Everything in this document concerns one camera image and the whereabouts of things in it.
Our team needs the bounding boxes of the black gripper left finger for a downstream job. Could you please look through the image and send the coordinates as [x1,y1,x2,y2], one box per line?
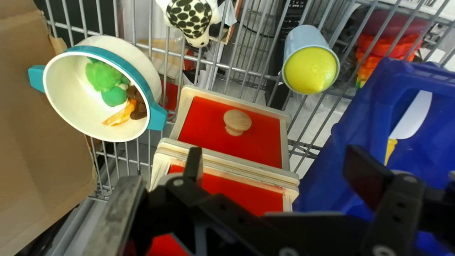
[182,145,207,187]

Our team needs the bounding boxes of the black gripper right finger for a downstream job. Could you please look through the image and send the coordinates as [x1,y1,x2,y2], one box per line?
[343,142,427,256]

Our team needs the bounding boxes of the red drawer with wooden knob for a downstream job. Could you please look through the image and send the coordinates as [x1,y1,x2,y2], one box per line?
[148,138,302,256]
[170,84,292,170]

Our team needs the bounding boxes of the wooden two-drawer cabinet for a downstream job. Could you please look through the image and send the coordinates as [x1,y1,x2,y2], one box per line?
[148,84,302,256]

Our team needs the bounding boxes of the blue plastic bin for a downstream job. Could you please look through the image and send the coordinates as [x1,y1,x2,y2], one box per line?
[292,55,455,256]

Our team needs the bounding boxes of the orange brown toy food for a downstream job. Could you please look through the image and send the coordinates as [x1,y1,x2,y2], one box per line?
[103,84,150,129]

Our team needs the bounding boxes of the green toy vegetable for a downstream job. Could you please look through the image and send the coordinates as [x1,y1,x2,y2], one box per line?
[84,58,131,108]

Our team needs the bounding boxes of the black white spotted toy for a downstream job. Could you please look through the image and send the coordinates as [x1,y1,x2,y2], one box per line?
[155,0,225,49]

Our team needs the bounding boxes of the light blue tube yellow cap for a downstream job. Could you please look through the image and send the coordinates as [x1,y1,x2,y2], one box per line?
[280,24,343,95]

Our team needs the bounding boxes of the brown cardboard box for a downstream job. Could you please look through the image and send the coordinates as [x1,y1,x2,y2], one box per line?
[0,0,100,256]

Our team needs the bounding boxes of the silver edged mount plate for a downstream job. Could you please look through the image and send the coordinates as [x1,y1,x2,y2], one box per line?
[44,175,147,256]

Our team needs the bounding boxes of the silver wire shelf rack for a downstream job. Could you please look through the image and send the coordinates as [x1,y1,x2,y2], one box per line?
[27,0,455,224]

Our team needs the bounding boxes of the white bowl teal handles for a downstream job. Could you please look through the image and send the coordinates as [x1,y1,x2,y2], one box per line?
[27,34,171,143]

